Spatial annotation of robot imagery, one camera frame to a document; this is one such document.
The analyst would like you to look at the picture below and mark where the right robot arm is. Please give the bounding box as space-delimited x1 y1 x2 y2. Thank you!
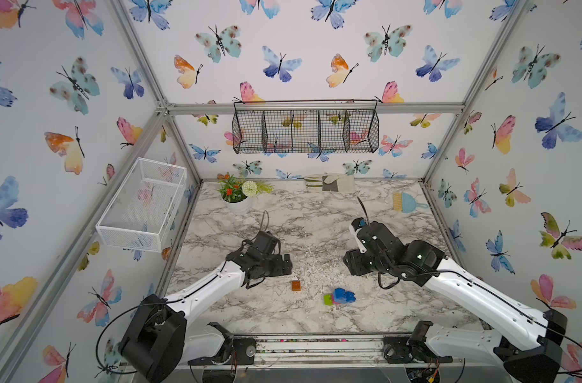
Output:
343 218 567 382

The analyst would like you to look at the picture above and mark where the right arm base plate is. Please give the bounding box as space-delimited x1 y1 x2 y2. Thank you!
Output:
383 321 453 364

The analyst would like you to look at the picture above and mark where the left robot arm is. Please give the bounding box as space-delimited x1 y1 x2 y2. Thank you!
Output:
119 247 292 382

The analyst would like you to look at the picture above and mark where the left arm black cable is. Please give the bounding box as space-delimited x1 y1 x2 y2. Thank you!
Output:
94 301 167 377

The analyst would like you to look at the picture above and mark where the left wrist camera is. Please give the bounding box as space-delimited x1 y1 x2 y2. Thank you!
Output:
252 231 280 257

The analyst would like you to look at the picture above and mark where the blue hand brush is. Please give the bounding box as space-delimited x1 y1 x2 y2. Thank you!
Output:
392 192 430 214

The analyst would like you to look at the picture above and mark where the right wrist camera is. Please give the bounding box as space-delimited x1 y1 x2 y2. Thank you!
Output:
349 218 367 254

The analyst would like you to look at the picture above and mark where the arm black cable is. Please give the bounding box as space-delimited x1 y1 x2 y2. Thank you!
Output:
94 301 167 377
548 329 582 377

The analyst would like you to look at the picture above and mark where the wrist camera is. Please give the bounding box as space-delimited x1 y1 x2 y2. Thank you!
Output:
252 231 280 257
349 218 367 254

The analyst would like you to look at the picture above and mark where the blue square lego brick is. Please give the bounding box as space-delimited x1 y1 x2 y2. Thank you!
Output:
342 291 356 304

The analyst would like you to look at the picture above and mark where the white mesh basket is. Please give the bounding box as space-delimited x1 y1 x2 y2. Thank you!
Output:
96 157 187 252

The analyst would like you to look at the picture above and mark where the black wire basket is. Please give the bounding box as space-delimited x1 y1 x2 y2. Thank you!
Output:
228 100 380 155

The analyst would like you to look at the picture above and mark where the white flower pot plant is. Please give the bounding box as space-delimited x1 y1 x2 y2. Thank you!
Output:
217 173 273 215

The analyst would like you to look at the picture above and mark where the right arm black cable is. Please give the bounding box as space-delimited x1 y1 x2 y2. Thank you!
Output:
548 329 582 377

